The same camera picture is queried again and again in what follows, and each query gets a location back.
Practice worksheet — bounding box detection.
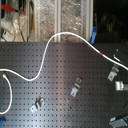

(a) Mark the metal gripper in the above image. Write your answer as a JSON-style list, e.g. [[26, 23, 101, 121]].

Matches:
[[113, 50, 128, 91]]

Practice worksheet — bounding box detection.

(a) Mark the white cable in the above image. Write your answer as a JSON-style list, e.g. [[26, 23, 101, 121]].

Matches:
[[0, 31, 128, 115]]

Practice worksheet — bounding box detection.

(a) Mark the clear plastic panel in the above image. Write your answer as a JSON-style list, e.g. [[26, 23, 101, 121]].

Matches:
[[34, 0, 94, 41]]

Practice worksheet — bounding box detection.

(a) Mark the blue object bottom left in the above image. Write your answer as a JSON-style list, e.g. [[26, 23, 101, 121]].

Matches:
[[0, 117, 6, 126]]

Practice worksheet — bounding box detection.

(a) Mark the metal bracket bottom right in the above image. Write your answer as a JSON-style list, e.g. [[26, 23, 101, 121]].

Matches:
[[109, 114, 128, 128]]

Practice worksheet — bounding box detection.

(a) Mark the metal cable clip middle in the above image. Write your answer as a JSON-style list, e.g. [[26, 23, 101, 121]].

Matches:
[[70, 77, 82, 97]]

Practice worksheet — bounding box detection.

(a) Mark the blue clamp handle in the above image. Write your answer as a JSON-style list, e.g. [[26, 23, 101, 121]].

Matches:
[[91, 26, 98, 44]]

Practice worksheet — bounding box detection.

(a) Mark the metal cable clip left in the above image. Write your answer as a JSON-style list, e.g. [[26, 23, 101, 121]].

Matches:
[[30, 97, 45, 113]]

